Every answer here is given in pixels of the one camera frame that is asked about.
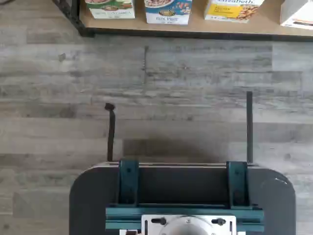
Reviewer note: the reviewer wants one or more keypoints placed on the silver mounting plate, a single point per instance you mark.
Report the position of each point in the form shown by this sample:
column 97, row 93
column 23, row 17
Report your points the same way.
column 225, row 231

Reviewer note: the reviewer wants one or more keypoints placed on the blue white cereal box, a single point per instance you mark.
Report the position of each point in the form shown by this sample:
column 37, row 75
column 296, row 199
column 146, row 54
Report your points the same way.
column 166, row 14

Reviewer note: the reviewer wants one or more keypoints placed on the teal aluminium frame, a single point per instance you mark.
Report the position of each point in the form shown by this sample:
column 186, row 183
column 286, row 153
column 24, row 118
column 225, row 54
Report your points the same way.
column 128, row 181

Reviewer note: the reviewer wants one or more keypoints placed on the green white cereal box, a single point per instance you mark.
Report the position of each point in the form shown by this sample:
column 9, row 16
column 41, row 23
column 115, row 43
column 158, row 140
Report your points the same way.
column 110, row 9

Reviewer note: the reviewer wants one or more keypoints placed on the white organic pantry box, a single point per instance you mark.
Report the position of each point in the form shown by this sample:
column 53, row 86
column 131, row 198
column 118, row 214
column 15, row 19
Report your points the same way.
column 296, row 12

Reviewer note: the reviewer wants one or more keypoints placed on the black metal wood shelf unit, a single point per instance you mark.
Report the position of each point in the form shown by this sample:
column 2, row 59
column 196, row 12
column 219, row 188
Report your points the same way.
column 137, row 24

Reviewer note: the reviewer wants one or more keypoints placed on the dark grey mobile base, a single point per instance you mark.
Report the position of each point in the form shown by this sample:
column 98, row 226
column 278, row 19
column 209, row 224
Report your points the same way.
column 85, row 200

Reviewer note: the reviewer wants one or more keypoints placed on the yellow white granola box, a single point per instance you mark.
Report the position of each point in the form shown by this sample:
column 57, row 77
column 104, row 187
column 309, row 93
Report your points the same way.
column 230, row 12

